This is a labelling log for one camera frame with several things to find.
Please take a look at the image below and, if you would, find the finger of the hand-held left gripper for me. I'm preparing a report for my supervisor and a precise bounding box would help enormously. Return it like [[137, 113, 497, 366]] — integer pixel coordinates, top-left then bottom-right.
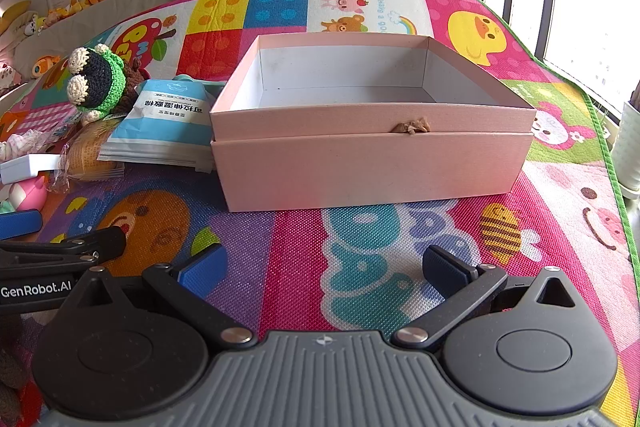
[[0, 209, 44, 241], [0, 226, 127, 270]]

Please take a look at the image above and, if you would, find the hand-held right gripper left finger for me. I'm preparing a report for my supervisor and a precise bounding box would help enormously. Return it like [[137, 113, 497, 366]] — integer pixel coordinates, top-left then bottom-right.
[[65, 243, 256, 350]]

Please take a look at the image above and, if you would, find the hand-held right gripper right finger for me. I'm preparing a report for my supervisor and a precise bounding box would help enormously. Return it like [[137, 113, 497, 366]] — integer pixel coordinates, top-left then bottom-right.
[[391, 245, 588, 352]]

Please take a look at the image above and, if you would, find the bread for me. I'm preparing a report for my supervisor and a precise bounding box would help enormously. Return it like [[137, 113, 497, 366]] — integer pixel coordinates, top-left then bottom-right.
[[52, 119, 126, 192]]

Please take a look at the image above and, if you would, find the pink cardboard box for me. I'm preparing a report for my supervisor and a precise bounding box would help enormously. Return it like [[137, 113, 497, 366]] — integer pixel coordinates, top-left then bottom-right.
[[209, 32, 537, 212]]

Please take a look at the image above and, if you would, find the blue and white packet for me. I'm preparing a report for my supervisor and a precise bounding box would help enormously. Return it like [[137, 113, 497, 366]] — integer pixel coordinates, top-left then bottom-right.
[[97, 77, 221, 174]]

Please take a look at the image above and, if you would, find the pink owl toy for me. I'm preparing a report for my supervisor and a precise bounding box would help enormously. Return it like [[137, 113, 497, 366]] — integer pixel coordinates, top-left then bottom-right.
[[0, 174, 51, 212]]

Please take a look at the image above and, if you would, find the small white box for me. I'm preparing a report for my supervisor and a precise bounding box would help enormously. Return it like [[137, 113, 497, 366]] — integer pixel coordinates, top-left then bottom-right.
[[0, 153, 63, 184]]

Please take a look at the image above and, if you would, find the pink checked cloth toy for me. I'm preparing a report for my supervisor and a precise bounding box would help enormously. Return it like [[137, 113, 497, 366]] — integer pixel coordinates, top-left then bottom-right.
[[0, 132, 47, 158]]

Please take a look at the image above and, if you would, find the brown knitted cloth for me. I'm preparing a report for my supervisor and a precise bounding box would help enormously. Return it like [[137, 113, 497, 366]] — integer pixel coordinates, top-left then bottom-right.
[[0, 341, 32, 414]]

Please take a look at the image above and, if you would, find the colourful cartoon play mat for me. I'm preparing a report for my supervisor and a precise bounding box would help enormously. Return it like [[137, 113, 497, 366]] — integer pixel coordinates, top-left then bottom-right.
[[0, 0, 640, 427]]

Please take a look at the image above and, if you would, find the brown ribbon knot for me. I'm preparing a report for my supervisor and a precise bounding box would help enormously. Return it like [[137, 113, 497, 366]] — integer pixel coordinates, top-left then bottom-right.
[[391, 119, 432, 138]]

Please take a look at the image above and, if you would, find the orange plush toy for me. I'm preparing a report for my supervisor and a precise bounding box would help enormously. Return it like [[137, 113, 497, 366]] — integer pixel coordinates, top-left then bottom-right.
[[30, 54, 63, 78]]

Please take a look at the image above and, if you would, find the green crocheted frog toy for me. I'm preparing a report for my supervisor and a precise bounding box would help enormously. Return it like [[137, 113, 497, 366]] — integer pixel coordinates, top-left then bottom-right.
[[66, 44, 137, 124]]

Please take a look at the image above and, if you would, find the row of plush toys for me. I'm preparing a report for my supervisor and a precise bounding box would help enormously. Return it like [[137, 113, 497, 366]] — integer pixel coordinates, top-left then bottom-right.
[[0, 0, 108, 40]]

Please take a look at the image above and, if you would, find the white plant pot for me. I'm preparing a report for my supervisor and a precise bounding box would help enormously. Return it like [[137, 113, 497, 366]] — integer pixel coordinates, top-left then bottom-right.
[[611, 99, 640, 200]]

